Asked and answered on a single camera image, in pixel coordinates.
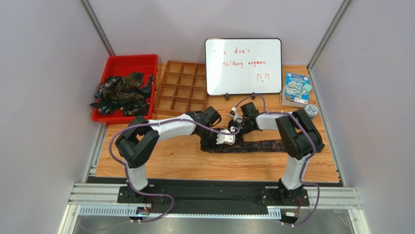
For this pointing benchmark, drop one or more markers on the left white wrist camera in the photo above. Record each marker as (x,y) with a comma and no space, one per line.
(225,137)

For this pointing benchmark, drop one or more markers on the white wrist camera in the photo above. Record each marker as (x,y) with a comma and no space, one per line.
(225,137)
(235,116)

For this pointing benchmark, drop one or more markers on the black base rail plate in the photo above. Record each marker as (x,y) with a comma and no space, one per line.
(208,197)

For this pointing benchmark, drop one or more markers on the brown compartment tray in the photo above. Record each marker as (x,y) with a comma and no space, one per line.
(183,88)

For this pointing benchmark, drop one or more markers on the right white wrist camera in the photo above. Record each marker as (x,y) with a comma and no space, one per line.
(235,116)

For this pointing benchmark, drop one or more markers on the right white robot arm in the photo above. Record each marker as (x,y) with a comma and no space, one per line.
(299,137)

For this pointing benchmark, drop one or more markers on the blue packaged item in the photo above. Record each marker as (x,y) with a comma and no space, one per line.
(296,90)

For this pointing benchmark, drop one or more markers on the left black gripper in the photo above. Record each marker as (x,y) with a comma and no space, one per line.
(211,141)

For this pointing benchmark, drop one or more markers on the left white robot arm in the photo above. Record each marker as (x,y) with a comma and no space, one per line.
(136,143)

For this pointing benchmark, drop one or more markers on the whiteboard with red writing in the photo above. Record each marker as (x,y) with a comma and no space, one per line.
(243,66)

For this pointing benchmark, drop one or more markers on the pile of patterned ties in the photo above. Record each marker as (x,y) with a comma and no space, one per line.
(129,94)

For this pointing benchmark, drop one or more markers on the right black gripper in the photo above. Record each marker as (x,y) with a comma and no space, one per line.
(242,128)

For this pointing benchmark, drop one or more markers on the red plastic bin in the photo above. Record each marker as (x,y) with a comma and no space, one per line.
(122,66)

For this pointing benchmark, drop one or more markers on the dark paisley tie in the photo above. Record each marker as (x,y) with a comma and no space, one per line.
(263,146)

